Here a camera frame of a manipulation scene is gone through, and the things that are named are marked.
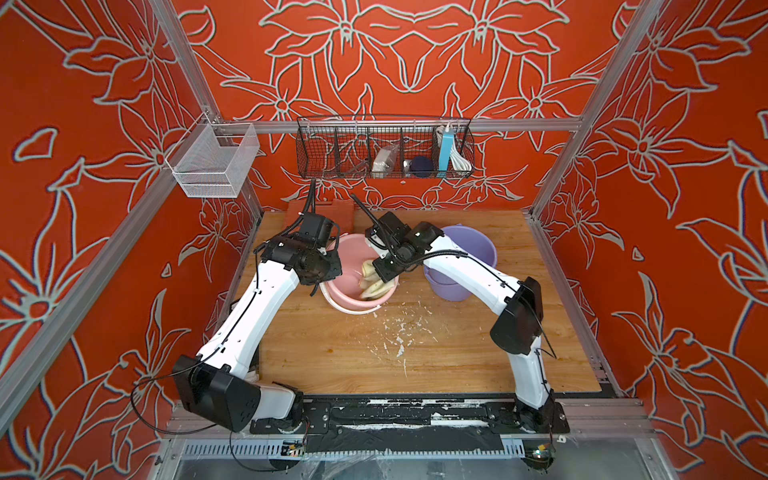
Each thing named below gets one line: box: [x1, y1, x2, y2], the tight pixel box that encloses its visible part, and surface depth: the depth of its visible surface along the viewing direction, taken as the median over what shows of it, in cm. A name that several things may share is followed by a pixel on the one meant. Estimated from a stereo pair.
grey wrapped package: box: [372, 144, 398, 179], surface depth 94 cm
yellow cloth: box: [360, 260, 397, 299], surface depth 81 cm
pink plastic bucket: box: [319, 233, 399, 315], surface depth 79 cm
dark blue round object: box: [411, 156, 434, 178], surface depth 97 cm
